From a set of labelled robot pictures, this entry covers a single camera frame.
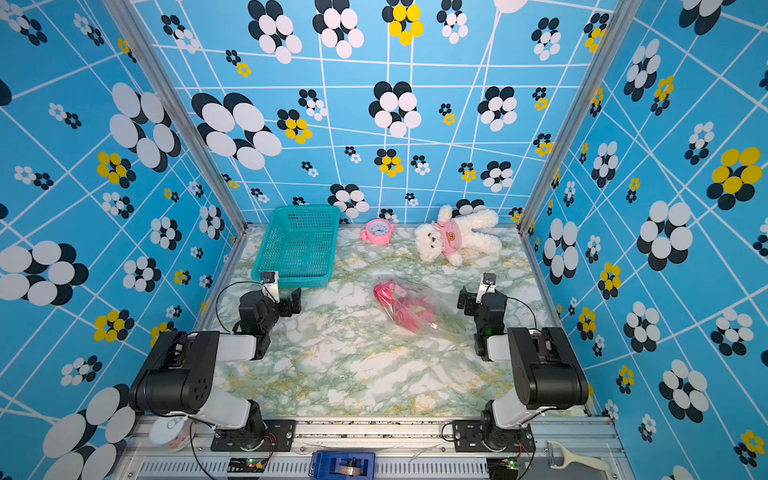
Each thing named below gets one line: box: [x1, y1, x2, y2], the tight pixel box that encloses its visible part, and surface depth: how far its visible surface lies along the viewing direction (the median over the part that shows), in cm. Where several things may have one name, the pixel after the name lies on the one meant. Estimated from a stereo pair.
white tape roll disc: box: [149, 416, 191, 452], surface depth 72 cm
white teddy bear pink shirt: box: [413, 205, 503, 267], surface depth 109 cm
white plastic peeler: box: [547, 441, 609, 471], surface depth 71 cm
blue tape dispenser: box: [308, 450, 377, 480], surface depth 67 cm
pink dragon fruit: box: [374, 280, 437, 331], surface depth 90 cm
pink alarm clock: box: [359, 219, 394, 245], surface depth 118 cm
